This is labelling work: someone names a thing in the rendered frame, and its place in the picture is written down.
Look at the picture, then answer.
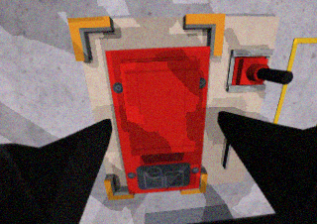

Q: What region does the yellow rectangular frame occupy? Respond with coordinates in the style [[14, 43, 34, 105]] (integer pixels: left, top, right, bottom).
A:
[[273, 38, 317, 124]]

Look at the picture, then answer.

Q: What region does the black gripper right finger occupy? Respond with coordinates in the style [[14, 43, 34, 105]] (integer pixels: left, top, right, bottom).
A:
[[217, 111, 317, 213]]

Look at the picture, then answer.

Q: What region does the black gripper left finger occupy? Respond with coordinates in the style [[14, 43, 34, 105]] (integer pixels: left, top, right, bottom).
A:
[[0, 119, 112, 224]]

